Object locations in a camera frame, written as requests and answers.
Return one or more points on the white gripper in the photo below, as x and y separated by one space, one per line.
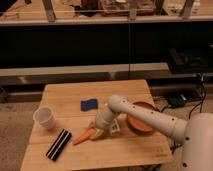
103 126

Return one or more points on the orange carrot-shaped pepper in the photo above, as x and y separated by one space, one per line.
84 137

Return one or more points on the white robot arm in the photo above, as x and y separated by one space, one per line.
195 135

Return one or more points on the blue cloth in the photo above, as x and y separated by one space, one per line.
89 104

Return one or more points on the wooden table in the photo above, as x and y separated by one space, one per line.
126 150

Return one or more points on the black white striped block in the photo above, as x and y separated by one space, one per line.
57 147

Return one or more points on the orange round plate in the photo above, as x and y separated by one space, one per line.
138 125

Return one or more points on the white plastic cup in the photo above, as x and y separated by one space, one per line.
44 117

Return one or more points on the black box on floor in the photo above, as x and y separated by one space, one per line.
176 100

